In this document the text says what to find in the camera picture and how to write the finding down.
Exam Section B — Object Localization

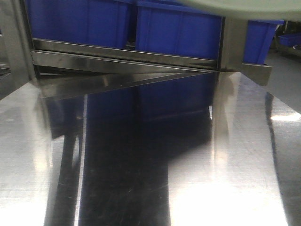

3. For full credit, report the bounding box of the right blue plastic bin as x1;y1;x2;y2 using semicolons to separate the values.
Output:
135;0;222;60

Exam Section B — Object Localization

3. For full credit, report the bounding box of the left blue plastic bin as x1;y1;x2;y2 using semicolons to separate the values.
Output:
25;0;134;48

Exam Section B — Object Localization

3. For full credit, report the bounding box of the far right blue bin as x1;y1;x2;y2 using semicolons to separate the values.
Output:
243;20;284;65

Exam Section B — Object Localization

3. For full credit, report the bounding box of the background blue tray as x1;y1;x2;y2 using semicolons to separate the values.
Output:
279;33;301;47

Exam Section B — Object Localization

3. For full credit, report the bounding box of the blue plastic bin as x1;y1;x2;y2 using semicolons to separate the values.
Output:
25;0;134;48
135;0;222;60

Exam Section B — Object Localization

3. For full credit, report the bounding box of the stainless steel shelf rack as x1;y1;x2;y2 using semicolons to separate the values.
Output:
0;0;271;98

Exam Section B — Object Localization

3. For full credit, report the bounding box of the green round plate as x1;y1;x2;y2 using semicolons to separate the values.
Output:
180;0;301;21

